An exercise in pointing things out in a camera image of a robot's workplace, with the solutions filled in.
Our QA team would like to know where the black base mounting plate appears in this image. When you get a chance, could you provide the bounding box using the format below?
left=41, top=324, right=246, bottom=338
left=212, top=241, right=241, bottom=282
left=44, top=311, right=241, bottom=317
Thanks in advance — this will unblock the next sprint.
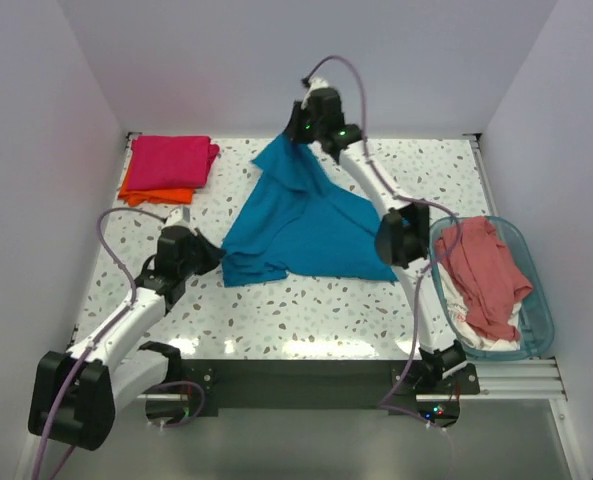
left=125, top=358, right=480, bottom=419

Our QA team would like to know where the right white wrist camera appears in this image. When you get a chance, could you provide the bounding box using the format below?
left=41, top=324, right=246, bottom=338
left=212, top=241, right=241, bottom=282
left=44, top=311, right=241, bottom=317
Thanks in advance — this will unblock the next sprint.
left=301, top=76, right=329, bottom=92

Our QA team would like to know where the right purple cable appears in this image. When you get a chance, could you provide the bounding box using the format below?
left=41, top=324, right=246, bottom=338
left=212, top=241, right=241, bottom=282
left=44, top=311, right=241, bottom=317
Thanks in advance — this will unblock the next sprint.
left=309, top=55, right=465, bottom=421

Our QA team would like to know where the folded magenta t shirt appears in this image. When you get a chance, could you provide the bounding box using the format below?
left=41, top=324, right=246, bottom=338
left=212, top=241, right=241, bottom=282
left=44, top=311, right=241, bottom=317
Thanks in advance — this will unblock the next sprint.
left=127, top=136, right=220, bottom=191

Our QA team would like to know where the folded orange t shirt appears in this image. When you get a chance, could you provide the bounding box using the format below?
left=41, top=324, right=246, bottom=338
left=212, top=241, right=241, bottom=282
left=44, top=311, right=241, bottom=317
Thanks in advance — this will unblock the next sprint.
left=117, top=172, right=194, bottom=207

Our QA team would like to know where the pink t shirt in basket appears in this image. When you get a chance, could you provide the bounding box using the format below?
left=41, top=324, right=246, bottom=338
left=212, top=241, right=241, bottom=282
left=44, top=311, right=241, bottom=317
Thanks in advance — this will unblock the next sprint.
left=434, top=217, right=533, bottom=341

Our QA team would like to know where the white t shirt in basket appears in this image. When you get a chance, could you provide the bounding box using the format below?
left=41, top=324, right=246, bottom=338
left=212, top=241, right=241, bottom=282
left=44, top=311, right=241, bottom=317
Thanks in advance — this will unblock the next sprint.
left=438, top=265, right=520, bottom=352

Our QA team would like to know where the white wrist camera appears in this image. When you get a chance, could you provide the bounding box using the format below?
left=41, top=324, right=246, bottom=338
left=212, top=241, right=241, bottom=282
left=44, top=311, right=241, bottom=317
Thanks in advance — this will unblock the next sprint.
left=164, top=206, right=191, bottom=229
left=301, top=76, right=329, bottom=92

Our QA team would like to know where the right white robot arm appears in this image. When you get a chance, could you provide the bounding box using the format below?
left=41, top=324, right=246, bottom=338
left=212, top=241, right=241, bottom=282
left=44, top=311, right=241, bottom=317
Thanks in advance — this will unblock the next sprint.
left=285, top=78, right=467, bottom=393

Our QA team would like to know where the aluminium table frame rail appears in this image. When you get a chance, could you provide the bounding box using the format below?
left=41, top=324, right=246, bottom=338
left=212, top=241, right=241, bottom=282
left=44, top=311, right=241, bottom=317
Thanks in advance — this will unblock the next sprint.
left=475, top=359, right=567, bottom=400

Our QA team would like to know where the blue t shirt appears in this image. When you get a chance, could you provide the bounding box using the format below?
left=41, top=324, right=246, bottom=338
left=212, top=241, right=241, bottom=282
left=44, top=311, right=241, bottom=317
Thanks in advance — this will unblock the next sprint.
left=222, top=135, right=396, bottom=287

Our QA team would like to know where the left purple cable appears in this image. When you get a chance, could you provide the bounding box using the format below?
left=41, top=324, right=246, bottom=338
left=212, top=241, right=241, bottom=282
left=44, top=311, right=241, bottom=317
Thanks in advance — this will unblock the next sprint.
left=29, top=207, right=177, bottom=480

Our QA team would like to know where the clear teal plastic basket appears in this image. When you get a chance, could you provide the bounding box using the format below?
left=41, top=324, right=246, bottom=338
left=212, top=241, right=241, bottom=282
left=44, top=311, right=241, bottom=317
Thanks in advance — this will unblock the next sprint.
left=430, top=216, right=554, bottom=361

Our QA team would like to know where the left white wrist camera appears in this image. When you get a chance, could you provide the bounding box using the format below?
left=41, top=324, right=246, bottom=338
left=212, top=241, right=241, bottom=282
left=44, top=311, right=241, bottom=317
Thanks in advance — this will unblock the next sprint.
left=164, top=206, right=191, bottom=229

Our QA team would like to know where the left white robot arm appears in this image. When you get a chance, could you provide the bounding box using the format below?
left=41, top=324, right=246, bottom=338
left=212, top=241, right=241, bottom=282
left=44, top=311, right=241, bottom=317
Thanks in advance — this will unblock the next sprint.
left=28, top=225, right=225, bottom=451

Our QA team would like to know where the purple cable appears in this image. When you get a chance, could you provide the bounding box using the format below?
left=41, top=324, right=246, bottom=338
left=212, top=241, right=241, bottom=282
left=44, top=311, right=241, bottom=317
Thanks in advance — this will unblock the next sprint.
left=29, top=207, right=177, bottom=480
left=309, top=55, right=465, bottom=421

